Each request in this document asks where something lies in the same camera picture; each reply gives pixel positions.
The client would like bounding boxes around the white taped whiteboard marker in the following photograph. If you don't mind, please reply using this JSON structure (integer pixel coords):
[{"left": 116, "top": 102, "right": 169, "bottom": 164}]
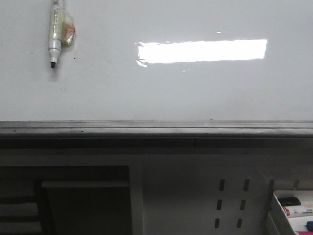
[{"left": 48, "top": 0, "right": 76, "bottom": 69}]

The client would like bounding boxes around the white glossy whiteboard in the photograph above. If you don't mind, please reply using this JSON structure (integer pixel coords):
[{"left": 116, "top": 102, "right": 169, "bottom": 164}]
[{"left": 0, "top": 0, "right": 313, "bottom": 121}]

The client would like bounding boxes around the white slotted metal panel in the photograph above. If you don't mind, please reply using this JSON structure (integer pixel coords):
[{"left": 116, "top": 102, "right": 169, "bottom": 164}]
[{"left": 129, "top": 155, "right": 313, "bottom": 235}]

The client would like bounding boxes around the grey aluminium marker ledge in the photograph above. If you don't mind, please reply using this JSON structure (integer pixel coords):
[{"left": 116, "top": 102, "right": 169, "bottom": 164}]
[{"left": 0, "top": 120, "right": 313, "bottom": 139}]

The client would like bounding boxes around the black capped marker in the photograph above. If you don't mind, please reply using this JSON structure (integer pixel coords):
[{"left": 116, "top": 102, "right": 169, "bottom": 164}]
[{"left": 278, "top": 197, "right": 301, "bottom": 207}]

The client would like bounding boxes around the red capped white marker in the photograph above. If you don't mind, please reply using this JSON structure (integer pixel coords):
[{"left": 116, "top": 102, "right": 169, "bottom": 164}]
[{"left": 283, "top": 205, "right": 313, "bottom": 218}]

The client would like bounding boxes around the blue capped white marker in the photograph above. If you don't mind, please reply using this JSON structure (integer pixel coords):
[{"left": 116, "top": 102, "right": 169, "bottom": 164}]
[{"left": 306, "top": 221, "right": 313, "bottom": 231}]

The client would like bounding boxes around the pink highlighter marker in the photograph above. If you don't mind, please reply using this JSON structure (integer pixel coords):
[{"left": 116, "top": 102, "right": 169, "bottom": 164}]
[{"left": 295, "top": 231, "right": 313, "bottom": 235}]

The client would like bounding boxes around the white wire marker tray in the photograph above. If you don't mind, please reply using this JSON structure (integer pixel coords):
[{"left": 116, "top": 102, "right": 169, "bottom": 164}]
[{"left": 266, "top": 190, "right": 313, "bottom": 235}]

